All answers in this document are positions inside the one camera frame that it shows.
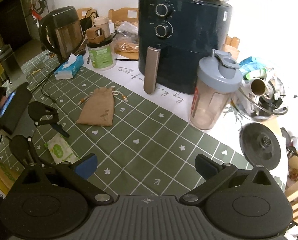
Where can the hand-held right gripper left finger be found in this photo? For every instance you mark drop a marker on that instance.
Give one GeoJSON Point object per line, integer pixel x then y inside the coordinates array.
{"type": "Point", "coordinates": [85, 166]}

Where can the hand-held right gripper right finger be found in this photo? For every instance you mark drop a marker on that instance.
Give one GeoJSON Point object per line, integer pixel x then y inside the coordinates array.
{"type": "Point", "coordinates": [206, 167]}

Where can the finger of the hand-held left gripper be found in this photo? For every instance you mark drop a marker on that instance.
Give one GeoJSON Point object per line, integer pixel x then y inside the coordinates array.
{"type": "Point", "coordinates": [56, 126]}
{"type": "Point", "coordinates": [35, 155]}

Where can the green and white wipes pack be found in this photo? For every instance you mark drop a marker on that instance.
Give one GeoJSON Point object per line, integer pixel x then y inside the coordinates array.
{"type": "Point", "coordinates": [61, 151]}

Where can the black kettle base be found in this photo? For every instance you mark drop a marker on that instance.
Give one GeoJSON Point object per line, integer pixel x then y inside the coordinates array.
{"type": "Point", "coordinates": [259, 142]}

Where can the blue tissue pack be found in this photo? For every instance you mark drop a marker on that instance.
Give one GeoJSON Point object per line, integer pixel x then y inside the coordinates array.
{"type": "Point", "coordinates": [68, 67]}

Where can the grey-lidded shaker bottle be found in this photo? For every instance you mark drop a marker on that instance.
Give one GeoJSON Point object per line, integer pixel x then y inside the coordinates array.
{"type": "Point", "coordinates": [211, 105]}

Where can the green checked tablecloth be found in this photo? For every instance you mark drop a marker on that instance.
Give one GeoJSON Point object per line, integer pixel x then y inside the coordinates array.
{"type": "Point", "coordinates": [144, 135]}

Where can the green-labelled jar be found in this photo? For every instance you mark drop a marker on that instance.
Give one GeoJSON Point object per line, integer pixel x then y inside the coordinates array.
{"type": "Point", "coordinates": [101, 56]}

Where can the steel electric kettle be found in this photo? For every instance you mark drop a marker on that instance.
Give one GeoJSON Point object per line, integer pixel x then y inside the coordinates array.
{"type": "Point", "coordinates": [63, 35]}

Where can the black pen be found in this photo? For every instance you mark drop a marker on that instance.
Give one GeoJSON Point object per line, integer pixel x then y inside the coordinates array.
{"type": "Point", "coordinates": [126, 59]}

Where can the small wooden box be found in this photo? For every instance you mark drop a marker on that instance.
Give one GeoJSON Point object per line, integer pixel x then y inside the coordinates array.
{"type": "Point", "coordinates": [96, 35]}

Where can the teal plastic bag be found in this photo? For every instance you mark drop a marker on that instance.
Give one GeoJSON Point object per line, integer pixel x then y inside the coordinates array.
{"type": "Point", "coordinates": [251, 66]}

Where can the beige lidded cup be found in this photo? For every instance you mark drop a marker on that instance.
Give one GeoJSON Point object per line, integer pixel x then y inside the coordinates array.
{"type": "Point", "coordinates": [101, 25]}

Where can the dark blue air fryer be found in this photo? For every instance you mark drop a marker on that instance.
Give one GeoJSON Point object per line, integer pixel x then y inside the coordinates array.
{"type": "Point", "coordinates": [194, 55]}

